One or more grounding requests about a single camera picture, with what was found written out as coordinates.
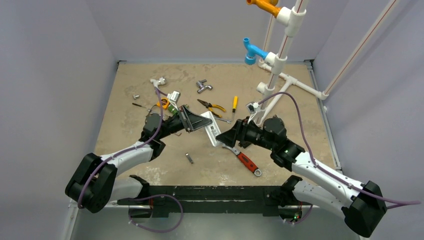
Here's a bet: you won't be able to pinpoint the silver metal transceiver module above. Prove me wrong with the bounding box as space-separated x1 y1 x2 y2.
185 153 194 165

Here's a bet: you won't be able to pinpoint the chrome faucet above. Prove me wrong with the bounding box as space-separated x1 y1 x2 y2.
196 79 213 94

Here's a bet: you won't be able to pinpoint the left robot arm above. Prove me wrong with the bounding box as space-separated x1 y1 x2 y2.
64 106 216 213

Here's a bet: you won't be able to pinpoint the orange tape measure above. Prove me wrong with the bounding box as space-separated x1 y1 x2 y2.
156 98 170 110

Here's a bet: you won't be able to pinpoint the yellow handled screwdriver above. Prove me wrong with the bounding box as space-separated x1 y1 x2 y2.
231 96 238 121

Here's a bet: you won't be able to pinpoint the orange pipe fitting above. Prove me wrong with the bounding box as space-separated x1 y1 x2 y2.
246 0 282 18

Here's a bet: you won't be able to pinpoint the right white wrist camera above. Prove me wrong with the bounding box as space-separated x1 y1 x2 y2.
246 101 262 124

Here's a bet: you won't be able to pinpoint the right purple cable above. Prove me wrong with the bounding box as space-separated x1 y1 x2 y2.
255 91 422 226

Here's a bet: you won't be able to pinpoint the yellow handled pliers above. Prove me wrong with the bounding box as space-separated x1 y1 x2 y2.
197 99 227 118

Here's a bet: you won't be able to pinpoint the red adjustable wrench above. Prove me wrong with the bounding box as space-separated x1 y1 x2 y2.
223 145 262 177

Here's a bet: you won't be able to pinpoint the blue pipe tap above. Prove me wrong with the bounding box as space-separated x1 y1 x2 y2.
243 37 269 65

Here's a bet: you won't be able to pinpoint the white remote control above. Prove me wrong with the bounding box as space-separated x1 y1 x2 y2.
200 111 224 147

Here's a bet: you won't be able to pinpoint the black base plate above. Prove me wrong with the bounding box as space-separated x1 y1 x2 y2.
117 185 310 218

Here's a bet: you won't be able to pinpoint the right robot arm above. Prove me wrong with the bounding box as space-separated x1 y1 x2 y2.
215 116 388 238

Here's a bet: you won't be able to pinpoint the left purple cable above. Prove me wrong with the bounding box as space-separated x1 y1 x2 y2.
77 86 184 233

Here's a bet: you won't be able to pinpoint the silver combination wrench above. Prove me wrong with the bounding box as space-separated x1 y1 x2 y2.
214 116 232 124

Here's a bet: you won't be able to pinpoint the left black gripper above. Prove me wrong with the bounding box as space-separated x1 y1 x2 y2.
157 105 212 140

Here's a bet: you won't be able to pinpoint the aluminium rail frame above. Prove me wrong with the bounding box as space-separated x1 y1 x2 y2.
66 178 360 213

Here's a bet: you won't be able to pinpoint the white PVC pipe stand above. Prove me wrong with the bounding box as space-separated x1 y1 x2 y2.
258 0 327 120

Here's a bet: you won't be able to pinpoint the purple cable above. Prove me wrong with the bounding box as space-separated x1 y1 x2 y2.
255 91 422 226
77 86 184 233

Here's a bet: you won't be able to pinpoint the green plastic faucet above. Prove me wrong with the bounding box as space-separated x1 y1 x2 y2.
167 105 179 116

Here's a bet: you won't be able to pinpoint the white plastic faucet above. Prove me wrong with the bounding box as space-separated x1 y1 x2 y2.
149 77 167 89

